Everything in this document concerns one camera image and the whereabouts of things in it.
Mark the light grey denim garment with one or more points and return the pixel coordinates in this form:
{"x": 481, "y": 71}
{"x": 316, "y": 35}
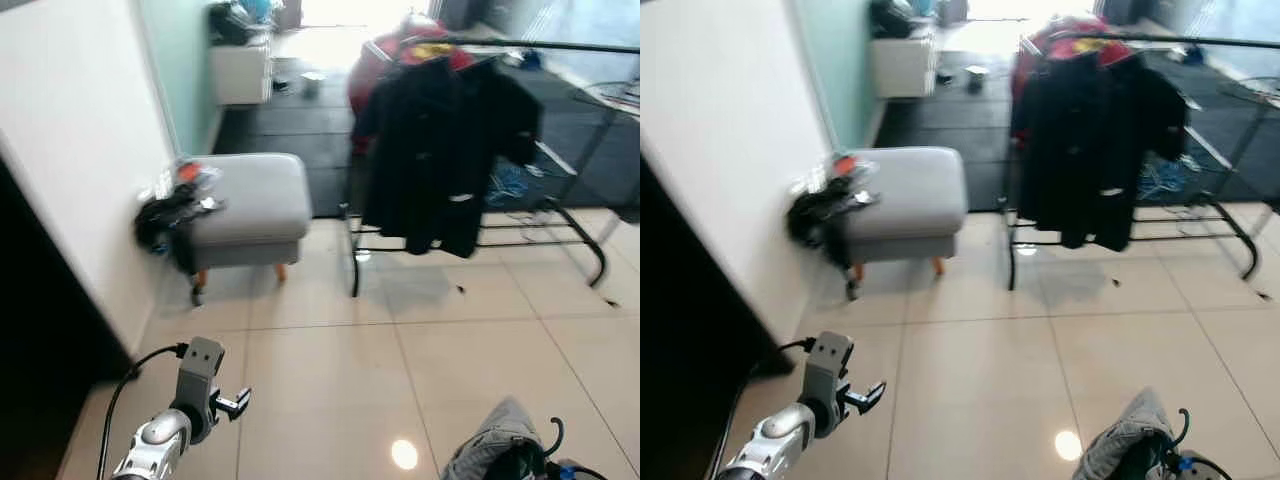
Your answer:
{"x": 1120, "y": 440}
{"x": 490, "y": 440}

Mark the light blue hanger pile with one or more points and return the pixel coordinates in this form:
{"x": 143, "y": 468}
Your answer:
{"x": 1165, "y": 180}
{"x": 512, "y": 185}

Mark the black door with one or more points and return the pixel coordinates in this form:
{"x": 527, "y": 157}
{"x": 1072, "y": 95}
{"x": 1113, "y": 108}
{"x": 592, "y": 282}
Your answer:
{"x": 690, "y": 350}
{"x": 40, "y": 350}

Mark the grey upholstered ottoman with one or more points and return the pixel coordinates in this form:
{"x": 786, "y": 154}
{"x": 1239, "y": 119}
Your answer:
{"x": 250, "y": 195}
{"x": 905, "y": 190}

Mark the small orange item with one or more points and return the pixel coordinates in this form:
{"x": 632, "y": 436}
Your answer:
{"x": 188, "y": 172}
{"x": 845, "y": 165}

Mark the black foam floor mat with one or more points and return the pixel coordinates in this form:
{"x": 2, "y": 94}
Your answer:
{"x": 325, "y": 140}
{"x": 985, "y": 140}

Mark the dark navy jacket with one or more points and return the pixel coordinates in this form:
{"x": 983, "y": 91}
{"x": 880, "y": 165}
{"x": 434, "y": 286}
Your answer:
{"x": 420, "y": 150}
{"x": 510, "y": 110}
{"x": 1160, "y": 105}
{"x": 1075, "y": 140}

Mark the small metal can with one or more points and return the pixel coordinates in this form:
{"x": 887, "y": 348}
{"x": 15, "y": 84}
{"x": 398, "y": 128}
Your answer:
{"x": 312, "y": 85}
{"x": 976, "y": 78}

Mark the white cabinet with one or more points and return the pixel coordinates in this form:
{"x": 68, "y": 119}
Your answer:
{"x": 240, "y": 75}
{"x": 900, "y": 65}

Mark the black bundle of gear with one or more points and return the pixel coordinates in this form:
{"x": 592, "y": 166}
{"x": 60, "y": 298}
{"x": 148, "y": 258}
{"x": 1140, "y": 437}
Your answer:
{"x": 895, "y": 18}
{"x": 235, "y": 22}

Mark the crumpled yellow cloth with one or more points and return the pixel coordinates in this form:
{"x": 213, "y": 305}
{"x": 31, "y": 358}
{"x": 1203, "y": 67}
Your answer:
{"x": 1085, "y": 45}
{"x": 425, "y": 50}

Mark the black metal clothes rack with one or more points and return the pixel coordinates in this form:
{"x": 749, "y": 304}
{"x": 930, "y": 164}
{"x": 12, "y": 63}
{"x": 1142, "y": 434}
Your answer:
{"x": 560, "y": 46}
{"x": 1200, "y": 42}

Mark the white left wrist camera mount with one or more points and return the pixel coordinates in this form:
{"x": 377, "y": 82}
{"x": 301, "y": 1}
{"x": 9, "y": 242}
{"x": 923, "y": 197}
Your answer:
{"x": 830, "y": 360}
{"x": 200, "y": 365}

